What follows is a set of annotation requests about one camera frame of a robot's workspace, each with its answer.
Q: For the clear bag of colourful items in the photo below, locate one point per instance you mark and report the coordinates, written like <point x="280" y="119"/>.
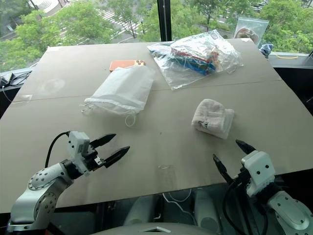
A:
<point x="195" y="56"/>

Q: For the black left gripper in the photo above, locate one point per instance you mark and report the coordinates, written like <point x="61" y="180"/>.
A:
<point x="94" y="159"/>

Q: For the grey robot torso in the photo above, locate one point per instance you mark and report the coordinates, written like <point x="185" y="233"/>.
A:
<point x="156" y="228"/>

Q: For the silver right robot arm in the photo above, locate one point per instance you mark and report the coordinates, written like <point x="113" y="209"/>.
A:
<point x="291" y="210"/>

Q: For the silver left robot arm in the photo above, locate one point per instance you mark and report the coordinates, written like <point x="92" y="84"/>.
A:
<point x="41" y="188"/>

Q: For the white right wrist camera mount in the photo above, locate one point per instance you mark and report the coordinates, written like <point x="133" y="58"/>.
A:
<point x="259" y="169"/>

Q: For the black window post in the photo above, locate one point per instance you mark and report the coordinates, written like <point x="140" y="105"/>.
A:
<point x="164" y="19"/>

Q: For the blue cloth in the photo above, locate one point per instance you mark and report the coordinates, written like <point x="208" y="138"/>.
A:
<point x="266" y="49"/>

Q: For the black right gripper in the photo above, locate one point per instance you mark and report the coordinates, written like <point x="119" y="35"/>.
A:
<point x="240" y="180"/>

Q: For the orange smartphone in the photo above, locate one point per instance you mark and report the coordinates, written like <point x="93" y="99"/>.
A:
<point x="122" y="64"/>

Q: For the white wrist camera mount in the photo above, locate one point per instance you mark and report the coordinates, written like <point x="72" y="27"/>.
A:
<point x="77" y="147"/>
<point x="259" y="169"/>

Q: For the clear zip bag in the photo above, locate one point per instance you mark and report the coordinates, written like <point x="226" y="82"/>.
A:
<point x="247" y="29"/>

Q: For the white terry towel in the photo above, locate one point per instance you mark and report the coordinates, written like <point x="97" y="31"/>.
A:
<point x="210" y="115"/>

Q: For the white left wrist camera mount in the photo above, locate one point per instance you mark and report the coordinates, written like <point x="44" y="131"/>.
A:
<point x="77" y="147"/>

